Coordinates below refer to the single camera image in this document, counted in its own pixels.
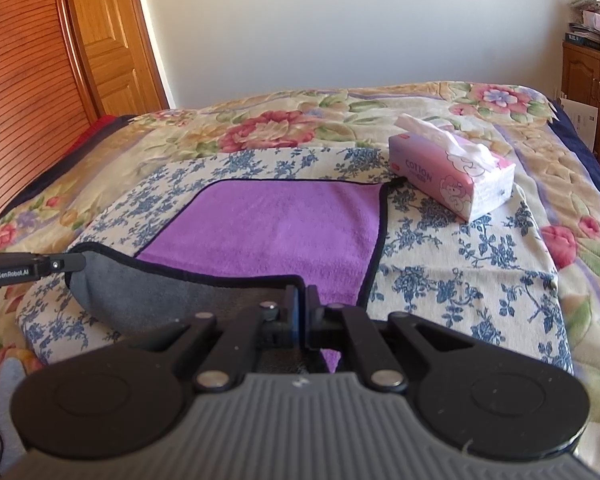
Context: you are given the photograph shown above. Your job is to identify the grey sock foot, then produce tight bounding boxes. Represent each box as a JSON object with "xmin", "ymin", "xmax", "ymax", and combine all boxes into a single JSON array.
[{"xmin": 0, "ymin": 358, "xmax": 26, "ymax": 474}]

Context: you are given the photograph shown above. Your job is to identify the floral quilted bedspread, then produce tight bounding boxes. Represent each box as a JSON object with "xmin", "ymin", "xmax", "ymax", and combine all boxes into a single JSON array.
[{"xmin": 0, "ymin": 81, "xmax": 600, "ymax": 474}]

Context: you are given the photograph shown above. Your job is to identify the clutter pile on cabinet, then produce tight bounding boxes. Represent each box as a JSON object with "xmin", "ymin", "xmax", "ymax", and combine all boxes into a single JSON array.
[{"xmin": 565, "ymin": 0, "xmax": 600, "ymax": 52}]

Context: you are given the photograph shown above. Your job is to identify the blue floral white cloth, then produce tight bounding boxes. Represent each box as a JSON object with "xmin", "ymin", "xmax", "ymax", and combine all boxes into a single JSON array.
[{"xmin": 17, "ymin": 148, "xmax": 572, "ymax": 370}]

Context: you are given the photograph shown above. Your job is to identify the purple and grey towel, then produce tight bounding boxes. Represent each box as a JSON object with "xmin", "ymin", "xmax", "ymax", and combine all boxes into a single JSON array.
[{"xmin": 63, "ymin": 174, "xmax": 409, "ymax": 376}]

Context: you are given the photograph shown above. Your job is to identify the wooden louvered wardrobe door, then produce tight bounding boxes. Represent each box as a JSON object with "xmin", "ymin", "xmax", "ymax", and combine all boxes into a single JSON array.
[{"xmin": 0, "ymin": 0, "xmax": 102, "ymax": 213}]

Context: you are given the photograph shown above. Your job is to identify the pink cotton tissue pack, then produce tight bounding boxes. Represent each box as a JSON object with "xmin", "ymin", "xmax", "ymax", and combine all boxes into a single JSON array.
[{"xmin": 388, "ymin": 114, "xmax": 515, "ymax": 222}]

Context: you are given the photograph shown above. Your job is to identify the wooden panel door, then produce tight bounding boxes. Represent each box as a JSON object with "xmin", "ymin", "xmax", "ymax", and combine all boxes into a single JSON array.
[{"xmin": 68, "ymin": 0, "xmax": 168, "ymax": 116}]

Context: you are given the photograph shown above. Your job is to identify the white box beside bed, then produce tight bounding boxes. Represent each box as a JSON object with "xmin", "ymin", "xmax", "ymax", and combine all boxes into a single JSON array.
[{"xmin": 559, "ymin": 98, "xmax": 598, "ymax": 152}]

